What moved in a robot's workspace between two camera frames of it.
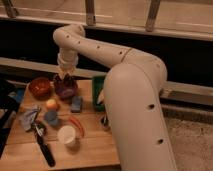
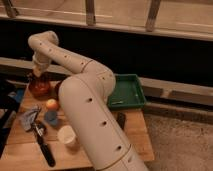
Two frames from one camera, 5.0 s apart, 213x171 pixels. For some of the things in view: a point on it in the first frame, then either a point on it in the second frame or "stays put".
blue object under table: (18, 94) stays put
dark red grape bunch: (67, 81) -> (39, 85)
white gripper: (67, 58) -> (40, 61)
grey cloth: (27, 117) stays put
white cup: (66, 134) stays put
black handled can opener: (39, 129) stays put
